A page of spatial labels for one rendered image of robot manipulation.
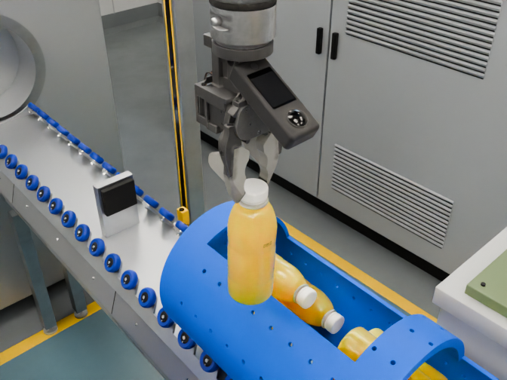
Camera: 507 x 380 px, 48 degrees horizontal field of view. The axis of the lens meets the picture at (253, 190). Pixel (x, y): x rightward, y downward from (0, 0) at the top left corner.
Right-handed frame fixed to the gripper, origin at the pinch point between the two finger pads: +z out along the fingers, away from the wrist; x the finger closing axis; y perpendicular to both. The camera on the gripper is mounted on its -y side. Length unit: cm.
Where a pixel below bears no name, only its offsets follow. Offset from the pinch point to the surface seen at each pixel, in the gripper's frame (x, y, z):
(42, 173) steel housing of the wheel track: -9, 104, 52
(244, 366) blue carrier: 3.1, -1.7, 31.8
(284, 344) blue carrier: -0.4, -6.9, 24.8
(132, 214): -15, 64, 48
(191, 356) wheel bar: 0, 19, 51
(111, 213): -9, 62, 43
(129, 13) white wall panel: -242, 445, 134
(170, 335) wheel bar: 0, 26, 51
